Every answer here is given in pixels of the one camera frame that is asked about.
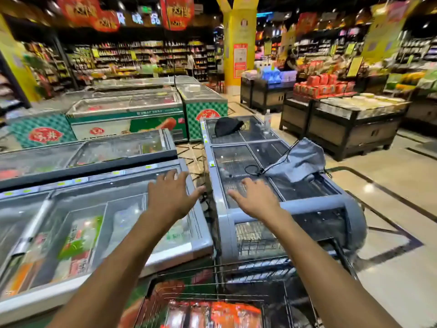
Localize person's right hand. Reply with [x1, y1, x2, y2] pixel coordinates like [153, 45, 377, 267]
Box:
[227, 177, 291, 225]

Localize person's left hand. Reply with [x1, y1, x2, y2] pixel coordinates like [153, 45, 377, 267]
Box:
[147, 169, 206, 224]

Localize person's right forearm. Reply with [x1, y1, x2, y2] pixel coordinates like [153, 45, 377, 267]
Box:
[263, 212, 403, 328]

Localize person's left forearm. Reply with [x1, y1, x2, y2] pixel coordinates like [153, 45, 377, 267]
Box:
[48, 210, 181, 328]

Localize empty grey chest freezer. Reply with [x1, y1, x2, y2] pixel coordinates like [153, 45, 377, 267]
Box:
[201, 116, 368, 264]

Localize black pouch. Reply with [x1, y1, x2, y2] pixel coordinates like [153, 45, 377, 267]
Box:
[214, 117, 245, 138]

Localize grey cloth bag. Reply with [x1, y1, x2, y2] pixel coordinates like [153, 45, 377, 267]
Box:
[264, 138, 327, 183]

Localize metal shopping cart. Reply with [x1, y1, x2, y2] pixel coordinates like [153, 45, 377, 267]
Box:
[135, 238, 359, 328]

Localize long green chequered chest freezer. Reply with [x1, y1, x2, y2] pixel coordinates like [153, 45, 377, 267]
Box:
[175, 76, 229, 142]

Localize black display stand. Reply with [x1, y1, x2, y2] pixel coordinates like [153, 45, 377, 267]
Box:
[240, 77, 297, 115]

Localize black-rimmed glass-lid chest freezer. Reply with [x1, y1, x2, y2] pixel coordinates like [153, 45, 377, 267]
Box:
[0, 129, 178, 192]

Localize green chest freezer food print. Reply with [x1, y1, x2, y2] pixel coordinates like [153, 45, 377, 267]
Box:
[66, 92, 188, 142]

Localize red food packets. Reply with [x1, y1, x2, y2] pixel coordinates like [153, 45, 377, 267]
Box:
[164, 300, 264, 328]

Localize green frozen food packet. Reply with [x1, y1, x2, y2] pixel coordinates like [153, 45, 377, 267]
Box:
[57, 215, 104, 261]

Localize stack of blue packets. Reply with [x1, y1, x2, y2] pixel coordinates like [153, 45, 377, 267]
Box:
[261, 66, 298, 83]

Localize red poster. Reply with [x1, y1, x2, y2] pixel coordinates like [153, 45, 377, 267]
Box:
[234, 44, 248, 79]

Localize dark wooden display table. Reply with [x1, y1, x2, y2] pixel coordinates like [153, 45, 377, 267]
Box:
[279, 94, 412, 161]

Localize stack of red boxes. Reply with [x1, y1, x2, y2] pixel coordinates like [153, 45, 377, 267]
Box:
[293, 73, 358, 100]

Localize long grocery shelf unit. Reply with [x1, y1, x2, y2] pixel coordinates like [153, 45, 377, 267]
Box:
[66, 39, 218, 82]

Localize white chest freezer with food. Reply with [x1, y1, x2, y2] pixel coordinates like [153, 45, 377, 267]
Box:
[0, 159, 214, 325]

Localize yellow pillar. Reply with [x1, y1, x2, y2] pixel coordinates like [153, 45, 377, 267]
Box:
[216, 0, 260, 96]

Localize small green chequered chest freezer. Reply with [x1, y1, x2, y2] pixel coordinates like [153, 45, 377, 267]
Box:
[7, 109, 78, 149]

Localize small red hanging banner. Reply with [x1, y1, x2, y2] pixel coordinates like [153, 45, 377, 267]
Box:
[92, 10, 120, 33]

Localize slanted grocery shelf unit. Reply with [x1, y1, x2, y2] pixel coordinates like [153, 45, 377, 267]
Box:
[20, 41, 74, 99]

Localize large red hanging banner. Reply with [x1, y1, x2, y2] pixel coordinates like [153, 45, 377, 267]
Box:
[56, 0, 102, 26]

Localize yellow hanging banner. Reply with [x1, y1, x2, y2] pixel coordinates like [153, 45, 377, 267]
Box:
[361, 0, 422, 64]

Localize black cable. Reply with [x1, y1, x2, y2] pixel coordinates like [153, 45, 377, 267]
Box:
[244, 140, 300, 177]

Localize yellow wall panel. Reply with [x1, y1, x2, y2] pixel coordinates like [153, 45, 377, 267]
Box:
[0, 13, 42, 103]

